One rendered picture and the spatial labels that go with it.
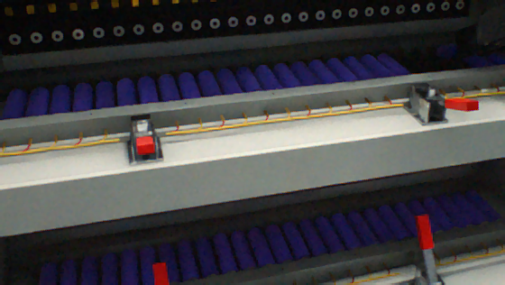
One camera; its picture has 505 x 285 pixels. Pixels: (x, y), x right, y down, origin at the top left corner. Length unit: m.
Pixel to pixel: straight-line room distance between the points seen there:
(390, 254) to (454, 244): 0.08
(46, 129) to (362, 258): 0.34
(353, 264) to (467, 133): 0.19
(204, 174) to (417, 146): 0.20
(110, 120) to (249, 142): 0.12
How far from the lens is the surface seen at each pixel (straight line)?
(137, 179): 0.48
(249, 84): 0.57
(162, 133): 0.52
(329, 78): 0.59
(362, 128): 0.53
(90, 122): 0.52
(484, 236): 0.70
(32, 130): 0.52
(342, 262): 0.62
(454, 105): 0.51
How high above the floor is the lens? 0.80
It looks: 11 degrees down
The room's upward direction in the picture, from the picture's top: 4 degrees counter-clockwise
